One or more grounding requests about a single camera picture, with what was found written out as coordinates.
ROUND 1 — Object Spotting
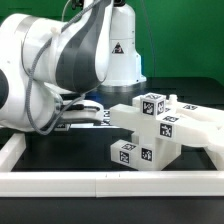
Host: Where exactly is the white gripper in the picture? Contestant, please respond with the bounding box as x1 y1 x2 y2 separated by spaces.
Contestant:
59 100 104 124

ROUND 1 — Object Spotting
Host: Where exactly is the white tagged cube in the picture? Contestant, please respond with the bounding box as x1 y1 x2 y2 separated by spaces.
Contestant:
140 93 166 117

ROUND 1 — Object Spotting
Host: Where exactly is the white long chair bar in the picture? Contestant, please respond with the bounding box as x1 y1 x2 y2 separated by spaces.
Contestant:
109 103 224 149

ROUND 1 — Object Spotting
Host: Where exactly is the white tagged cube nut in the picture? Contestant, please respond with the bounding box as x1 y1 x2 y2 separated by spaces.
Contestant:
54 124 70 131

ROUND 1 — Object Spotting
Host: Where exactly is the white chair seat block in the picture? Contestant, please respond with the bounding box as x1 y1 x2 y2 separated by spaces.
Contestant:
130 133 224 171

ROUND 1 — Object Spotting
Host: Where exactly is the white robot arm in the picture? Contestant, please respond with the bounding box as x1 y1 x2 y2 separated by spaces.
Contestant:
0 0 145 135

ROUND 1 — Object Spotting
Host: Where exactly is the white marker sheet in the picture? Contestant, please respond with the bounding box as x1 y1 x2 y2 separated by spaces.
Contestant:
71 109 114 128

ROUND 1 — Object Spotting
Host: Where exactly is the grey braided cable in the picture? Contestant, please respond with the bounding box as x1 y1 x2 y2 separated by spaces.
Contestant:
25 0 101 136

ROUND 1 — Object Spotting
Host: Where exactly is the white U-shaped boundary frame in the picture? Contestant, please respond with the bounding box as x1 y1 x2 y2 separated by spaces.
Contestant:
0 134 224 197

